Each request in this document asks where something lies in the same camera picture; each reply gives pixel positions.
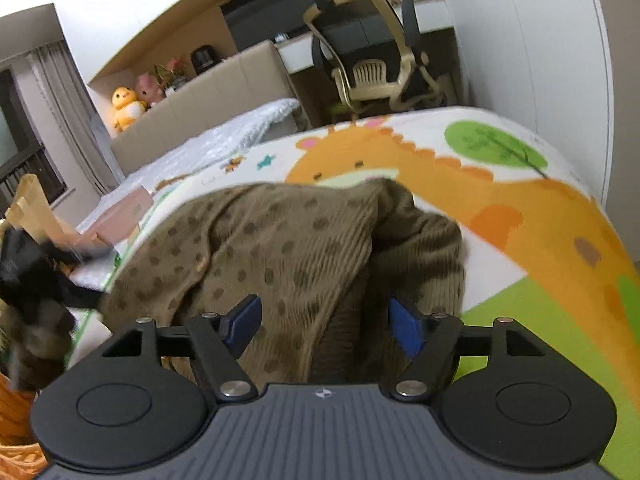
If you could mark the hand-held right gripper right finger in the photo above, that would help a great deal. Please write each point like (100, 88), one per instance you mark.
(406, 331)

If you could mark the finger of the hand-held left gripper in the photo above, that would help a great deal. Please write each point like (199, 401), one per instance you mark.
(84, 295)
(79, 255)

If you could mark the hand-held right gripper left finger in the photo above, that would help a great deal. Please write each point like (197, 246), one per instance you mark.
(244, 324)

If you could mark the brown spotted knit garment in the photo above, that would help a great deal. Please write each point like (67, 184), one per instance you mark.
(280, 250)

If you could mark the wooden rack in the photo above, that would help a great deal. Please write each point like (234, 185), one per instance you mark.
(31, 210)

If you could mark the pink cardboard box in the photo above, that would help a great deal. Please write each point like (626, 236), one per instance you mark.
(125, 211)

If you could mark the black window railing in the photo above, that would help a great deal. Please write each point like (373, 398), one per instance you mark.
(30, 170)

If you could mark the orange woven basket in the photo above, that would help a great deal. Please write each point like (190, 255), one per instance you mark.
(15, 422)

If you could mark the grey curtain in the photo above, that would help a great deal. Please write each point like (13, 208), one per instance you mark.
(65, 110)

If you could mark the yellow chick plush toy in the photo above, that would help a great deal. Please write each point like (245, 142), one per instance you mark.
(126, 109)

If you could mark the giraffe printed play mat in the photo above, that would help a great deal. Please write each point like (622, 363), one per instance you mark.
(505, 210)

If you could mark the pink plush toy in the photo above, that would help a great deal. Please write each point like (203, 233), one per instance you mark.
(149, 89)

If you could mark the potted plant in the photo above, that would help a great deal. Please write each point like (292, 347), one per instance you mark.
(172, 74)

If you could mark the beige bed headboard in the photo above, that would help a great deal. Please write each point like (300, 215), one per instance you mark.
(225, 94)

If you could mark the white desk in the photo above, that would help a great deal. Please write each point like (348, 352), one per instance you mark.
(296, 55)

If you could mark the black and beige office chair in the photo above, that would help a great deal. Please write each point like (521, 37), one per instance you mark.
(361, 35)

